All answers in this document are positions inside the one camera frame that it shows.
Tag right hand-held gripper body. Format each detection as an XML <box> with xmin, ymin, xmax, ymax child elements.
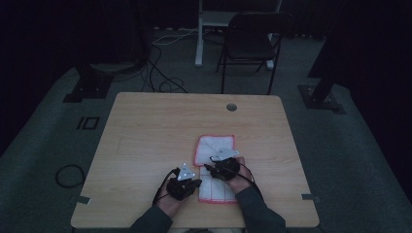
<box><xmin>209</xmin><ymin>148</ymin><xmax>242</xmax><ymax>182</ymax></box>

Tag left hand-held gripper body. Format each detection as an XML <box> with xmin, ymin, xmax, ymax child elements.
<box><xmin>165</xmin><ymin>162</ymin><xmax>197</xmax><ymax>202</ymax></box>

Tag white cloth with red edge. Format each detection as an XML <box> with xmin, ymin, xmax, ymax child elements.
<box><xmin>192</xmin><ymin>134</ymin><xmax>240</xmax><ymax>205</ymax></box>

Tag person's left hand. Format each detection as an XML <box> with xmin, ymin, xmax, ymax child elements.
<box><xmin>155</xmin><ymin>184</ymin><xmax>189</xmax><ymax>218</ymax></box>

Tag person's right hand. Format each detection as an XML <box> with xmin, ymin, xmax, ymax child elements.
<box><xmin>224</xmin><ymin>156</ymin><xmax>256</xmax><ymax>195</ymax></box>

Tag black folding chair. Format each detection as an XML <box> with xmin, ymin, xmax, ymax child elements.
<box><xmin>216</xmin><ymin>12</ymin><xmax>295</xmax><ymax>96</ymax></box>

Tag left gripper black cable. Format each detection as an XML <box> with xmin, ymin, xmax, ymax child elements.
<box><xmin>152</xmin><ymin>167</ymin><xmax>181</xmax><ymax>207</ymax></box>

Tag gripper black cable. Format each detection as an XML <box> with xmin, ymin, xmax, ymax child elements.
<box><xmin>223</xmin><ymin>162</ymin><xmax>265</xmax><ymax>202</ymax></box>
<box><xmin>152</xmin><ymin>167</ymin><xmax>181</xmax><ymax>207</ymax></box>

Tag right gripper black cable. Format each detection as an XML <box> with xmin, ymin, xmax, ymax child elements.
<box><xmin>223</xmin><ymin>162</ymin><xmax>265</xmax><ymax>202</ymax></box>

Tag black floor cables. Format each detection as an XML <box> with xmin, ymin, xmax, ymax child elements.
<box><xmin>141</xmin><ymin>44</ymin><xmax>189</xmax><ymax>94</ymax></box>

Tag black stand with base plate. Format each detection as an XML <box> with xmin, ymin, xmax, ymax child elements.
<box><xmin>62</xmin><ymin>62</ymin><xmax>115</xmax><ymax>104</ymax></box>
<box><xmin>297</xmin><ymin>0</ymin><xmax>347</xmax><ymax>116</ymax></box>

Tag white desk frame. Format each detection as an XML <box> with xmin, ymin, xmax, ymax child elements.
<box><xmin>194</xmin><ymin>0</ymin><xmax>284</xmax><ymax>71</ymax></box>

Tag white floor cable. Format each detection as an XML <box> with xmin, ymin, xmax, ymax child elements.
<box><xmin>151</xmin><ymin>28</ymin><xmax>199</xmax><ymax>47</ymax></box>

